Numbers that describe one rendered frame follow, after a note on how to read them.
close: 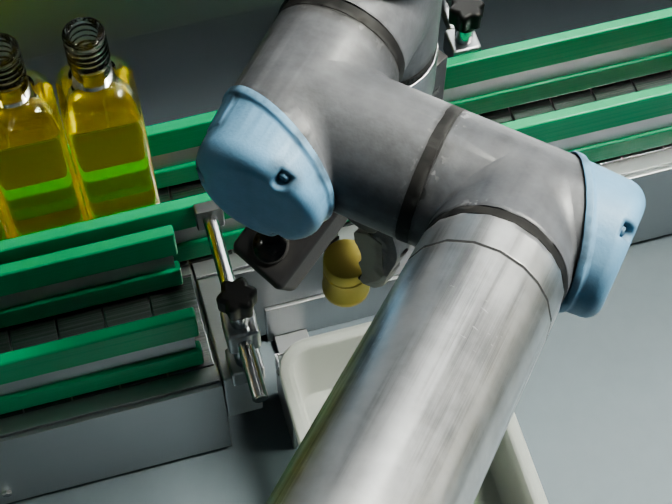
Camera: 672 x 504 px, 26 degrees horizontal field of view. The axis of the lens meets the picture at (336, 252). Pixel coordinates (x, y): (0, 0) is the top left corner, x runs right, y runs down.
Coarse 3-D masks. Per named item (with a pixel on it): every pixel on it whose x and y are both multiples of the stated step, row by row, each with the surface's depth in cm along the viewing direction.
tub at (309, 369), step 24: (312, 336) 120; (336, 336) 120; (360, 336) 121; (288, 360) 119; (312, 360) 121; (336, 360) 123; (288, 384) 118; (312, 384) 125; (288, 408) 118; (312, 408) 125; (504, 456) 118; (528, 456) 115; (504, 480) 119; (528, 480) 114
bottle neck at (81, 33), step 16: (64, 32) 98; (80, 32) 100; (96, 32) 99; (64, 48) 99; (80, 48) 98; (96, 48) 98; (80, 64) 99; (96, 64) 99; (80, 80) 101; (96, 80) 101; (112, 80) 102
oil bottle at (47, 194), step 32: (32, 96) 102; (0, 128) 101; (32, 128) 102; (0, 160) 103; (32, 160) 105; (64, 160) 106; (0, 192) 108; (32, 192) 108; (64, 192) 109; (32, 224) 111; (64, 224) 113
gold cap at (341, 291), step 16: (352, 240) 106; (336, 256) 105; (352, 256) 105; (336, 272) 104; (352, 272) 104; (336, 288) 106; (352, 288) 106; (368, 288) 108; (336, 304) 108; (352, 304) 108
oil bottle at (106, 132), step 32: (128, 64) 105; (64, 96) 102; (96, 96) 102; (128, 96) 103; (96, 128) 103; (128, 128) 104; (96, 160) 106; (128, 160) 107; (96, 192) 110; (128, 192) 111
